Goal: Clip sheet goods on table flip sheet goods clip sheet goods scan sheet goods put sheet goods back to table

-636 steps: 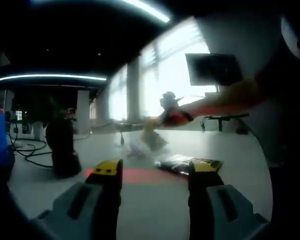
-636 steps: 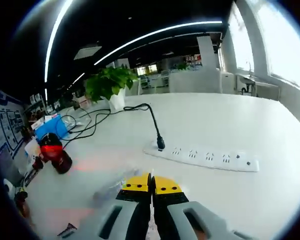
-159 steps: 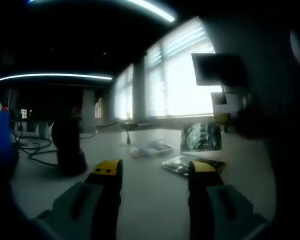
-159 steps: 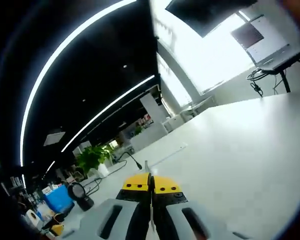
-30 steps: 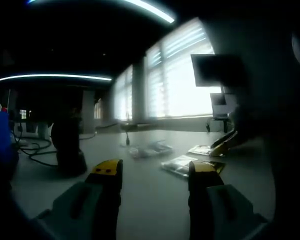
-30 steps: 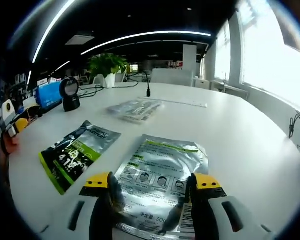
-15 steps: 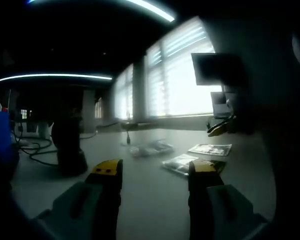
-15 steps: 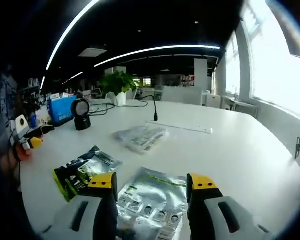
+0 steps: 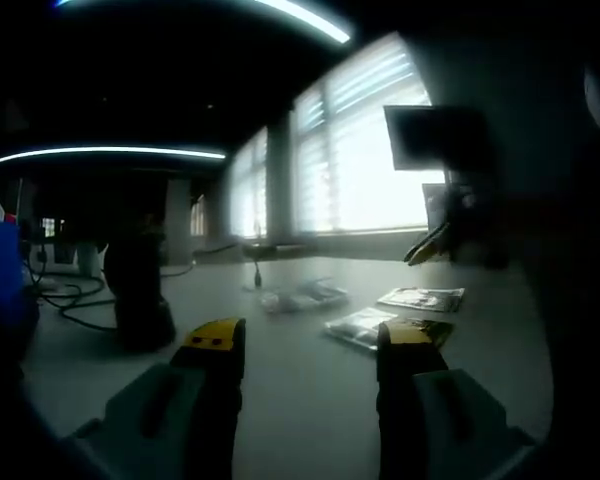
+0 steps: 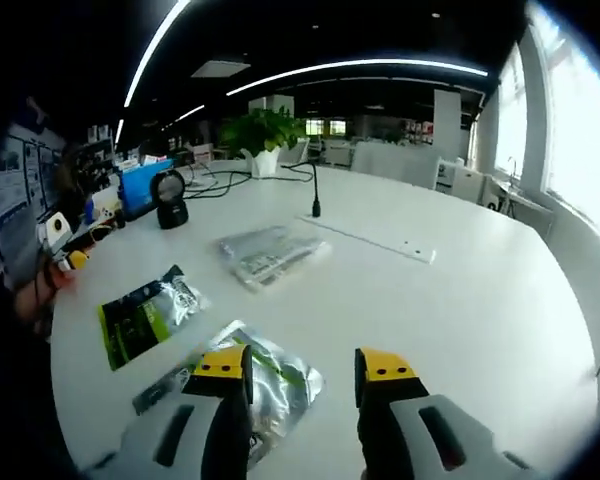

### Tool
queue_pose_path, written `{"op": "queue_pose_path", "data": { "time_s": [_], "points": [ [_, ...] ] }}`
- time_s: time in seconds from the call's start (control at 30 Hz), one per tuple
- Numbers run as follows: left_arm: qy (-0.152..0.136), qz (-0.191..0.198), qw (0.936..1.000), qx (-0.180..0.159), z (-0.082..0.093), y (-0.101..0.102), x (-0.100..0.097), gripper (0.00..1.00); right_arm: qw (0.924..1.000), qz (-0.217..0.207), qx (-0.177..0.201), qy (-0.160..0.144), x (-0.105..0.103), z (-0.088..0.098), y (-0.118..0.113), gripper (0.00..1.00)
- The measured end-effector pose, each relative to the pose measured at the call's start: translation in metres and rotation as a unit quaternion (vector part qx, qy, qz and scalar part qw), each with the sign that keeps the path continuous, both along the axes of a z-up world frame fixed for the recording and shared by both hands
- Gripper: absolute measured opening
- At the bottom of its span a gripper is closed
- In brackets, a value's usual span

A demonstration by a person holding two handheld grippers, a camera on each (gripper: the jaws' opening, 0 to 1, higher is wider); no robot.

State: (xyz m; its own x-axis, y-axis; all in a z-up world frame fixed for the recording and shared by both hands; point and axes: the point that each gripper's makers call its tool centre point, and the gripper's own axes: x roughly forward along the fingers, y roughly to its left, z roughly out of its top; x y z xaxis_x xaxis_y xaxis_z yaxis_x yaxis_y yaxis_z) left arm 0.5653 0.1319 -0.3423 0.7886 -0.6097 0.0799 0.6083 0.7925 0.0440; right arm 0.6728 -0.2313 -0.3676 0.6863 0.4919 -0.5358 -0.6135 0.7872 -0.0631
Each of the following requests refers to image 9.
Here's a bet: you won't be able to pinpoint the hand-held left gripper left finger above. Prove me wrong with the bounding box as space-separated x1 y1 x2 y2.
62 317 247 480

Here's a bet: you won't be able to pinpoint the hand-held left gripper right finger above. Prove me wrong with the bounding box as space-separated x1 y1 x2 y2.
376 319 539 480

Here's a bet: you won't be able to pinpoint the green print foil sheet goods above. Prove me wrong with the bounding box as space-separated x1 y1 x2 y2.
412 318 456 349

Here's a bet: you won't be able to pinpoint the silver foil sheet goods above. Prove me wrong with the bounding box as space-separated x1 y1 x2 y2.
323 307 399 354

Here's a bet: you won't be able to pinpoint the clear blue red sheet goods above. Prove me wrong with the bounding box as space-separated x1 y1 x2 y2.
279 277 350 311

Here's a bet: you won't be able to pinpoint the white table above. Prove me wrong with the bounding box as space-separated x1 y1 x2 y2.
19 254 554 480

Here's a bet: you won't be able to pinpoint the black monitor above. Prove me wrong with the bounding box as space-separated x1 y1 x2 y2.
383 104 489 171

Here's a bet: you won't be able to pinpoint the black barcode scanner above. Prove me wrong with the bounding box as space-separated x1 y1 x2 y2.
102 234 177 351

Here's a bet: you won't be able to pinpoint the person's dark clothing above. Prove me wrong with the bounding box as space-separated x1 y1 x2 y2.
499 124 600 441

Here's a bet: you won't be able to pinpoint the white plant pot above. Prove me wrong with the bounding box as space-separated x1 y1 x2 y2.
74 242 106 277

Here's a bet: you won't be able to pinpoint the long curved ceiling light strip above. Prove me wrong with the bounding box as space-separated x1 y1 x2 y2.
54 0 354 45

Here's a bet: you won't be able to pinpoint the blue plastic crate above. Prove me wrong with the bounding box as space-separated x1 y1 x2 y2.
0 217 41 346

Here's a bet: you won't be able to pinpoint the straight ceiling light strip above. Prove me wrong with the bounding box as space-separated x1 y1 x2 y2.
0 145 227 165

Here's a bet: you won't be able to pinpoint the black table cables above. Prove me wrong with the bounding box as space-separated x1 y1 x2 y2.
22 244 196 331

